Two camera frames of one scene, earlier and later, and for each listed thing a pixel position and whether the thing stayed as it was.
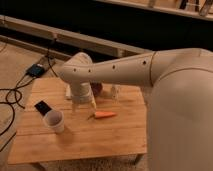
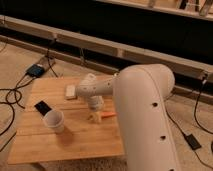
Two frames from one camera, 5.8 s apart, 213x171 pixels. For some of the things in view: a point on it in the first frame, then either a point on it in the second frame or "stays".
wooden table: x=50 y=129 stays
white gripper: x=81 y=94 to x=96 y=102
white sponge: x=67 y=90 stays
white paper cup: x=55 y=120 stays
